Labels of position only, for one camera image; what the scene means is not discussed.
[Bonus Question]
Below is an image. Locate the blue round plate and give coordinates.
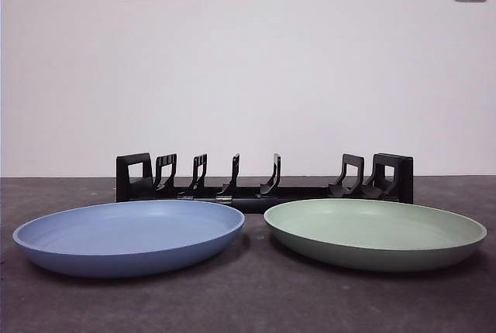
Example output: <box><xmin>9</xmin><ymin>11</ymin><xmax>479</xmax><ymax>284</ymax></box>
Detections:
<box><xmin>11</xmin><ymin>199</ymin><xmax>246</xmax><ymax>279</ymax></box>

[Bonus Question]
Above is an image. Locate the green round plate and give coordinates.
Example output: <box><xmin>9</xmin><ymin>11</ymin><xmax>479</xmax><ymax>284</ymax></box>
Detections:
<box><xmin>262</xmin><ymin>197</ymin><xmax>487</xmax><ymax>273</ymax></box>

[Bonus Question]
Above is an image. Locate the black plate rack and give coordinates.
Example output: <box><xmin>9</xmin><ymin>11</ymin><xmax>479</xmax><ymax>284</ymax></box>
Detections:
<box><xmin>115</xmin><ymin>152</ymin><xmax>415</xmax><ymax>215</ymax></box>

